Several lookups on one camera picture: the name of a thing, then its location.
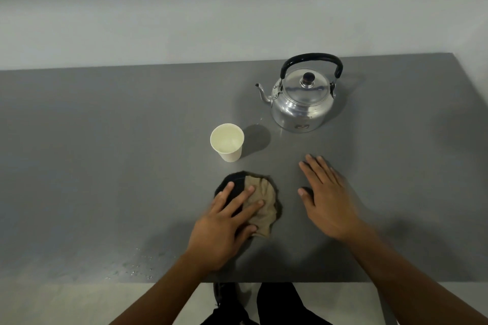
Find silver kettle lid black knob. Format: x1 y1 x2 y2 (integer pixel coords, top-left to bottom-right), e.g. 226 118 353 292
282 68 331 107

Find black and tan cloth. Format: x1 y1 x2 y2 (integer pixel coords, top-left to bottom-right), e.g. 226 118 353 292
214 171 283 238

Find person's left forearm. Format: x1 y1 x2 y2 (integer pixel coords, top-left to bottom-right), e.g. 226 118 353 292
109 250 215 325

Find person's black trousers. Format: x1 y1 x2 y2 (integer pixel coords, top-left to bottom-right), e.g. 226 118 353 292
200 282 333 325

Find person's right forearm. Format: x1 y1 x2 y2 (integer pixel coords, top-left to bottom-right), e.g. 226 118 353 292
344 221 488 325

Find white paper cup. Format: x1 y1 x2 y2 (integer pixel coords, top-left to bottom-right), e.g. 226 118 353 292
210 123 245 163

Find person's left hand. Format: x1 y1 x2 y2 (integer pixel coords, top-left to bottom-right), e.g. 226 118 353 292
186 182 265 273

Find person's right hand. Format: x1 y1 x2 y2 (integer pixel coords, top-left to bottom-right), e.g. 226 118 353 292
297 154 367 242

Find silver kettle with black handle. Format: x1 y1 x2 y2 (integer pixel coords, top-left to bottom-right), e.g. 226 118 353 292
255 53 344 134

